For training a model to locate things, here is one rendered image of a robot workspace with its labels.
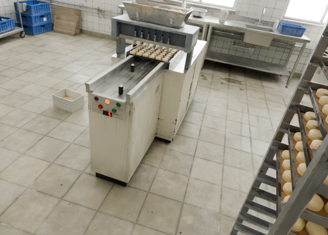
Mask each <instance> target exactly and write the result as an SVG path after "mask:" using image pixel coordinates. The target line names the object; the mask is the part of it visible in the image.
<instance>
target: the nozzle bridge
mask: <svg viewBox="0 0 328 235"><path fill-rule="evenodd" d="M135 26H136V27H135ZM134 27H135V29H137V35H136V37H135V36H134ZM142 27H143V28H142ZM141 28H142V30H143V38H141V35H140V31H141ZM148 29H149V32H150V38H149V40H148V39H147V32H148ZM199 30H200V28H199V27H196V26H192V25H186V24H185V25H184V26H183V27H182V28H181V29H177V28H172V27H167V26H162V25H157V24H152V23H147V22H143V21H136V20H131V19H130V18H129V16H128V14H123V15H120V16H116V17H113V18H111V36H112V37H116V38H117V46H116V53H118V54H121V53H123V52H124V51H125V39H130V40H135V41H139V42H144V43H149V44H154V45H158V46H163V47H168V48H172V49H177V50H181V51H184V53H187V54H186V60H185V65H184V69H187V70H188V69H189V68H190V66H191V62H192V57H193V52H194V47H195V46H196V44H197V40H198V35H199ZM155 31H156V33H157V34H156V35H157V38H156V41H154V33H155ZM163 31H164V32H163ZM162 32H163V37H164V39H163V42H162V43H161V34H162ZM170 32H171V33H170ZM169 34H170V44H167V39H168V35H169Z"/></svg>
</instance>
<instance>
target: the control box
mask: <svg viewBox="0 0 328 235"><path fill-rule="evenodd" d="M94 97H98V99H99V100H98V101H96V100H95V99H94ZM91 99H92V111H93V112H96V113H100V114H103V115H104V111H105V115H106V116H109V114H108V113H109V112H110V113H111V116H110V117H114V118H117V119H120V120H124V119H125V115H126V100H122V99H119V98H115V97H111V96H108V95H104V94H100V93H97V92H93V93H91ZM105 100H109V104H107V103H106V102H105ZM116 103H120V104H121V106H120V107H117V106H116ZM98 105H102V109H99V108H98ZM113 108H114V109H115V110H116V112H115V113H113V112H112V109H113Z"/></svg>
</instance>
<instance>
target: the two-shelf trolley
mask: <svg viewBox="0 0 328 235"><path fill-rule="evenodd" d="M17 3H18V9H19V15H20V22H21V28H20V27H15V28H14V29H12V30H9V31H6V32H3V33H0V38H2V37H5V36H9V35H12V34H15V33H18V32H21V33H20V37H21V38H24V37H25V31H24V29H23V25H22V19H21V12H20V6H19V0H17Z"/></svg>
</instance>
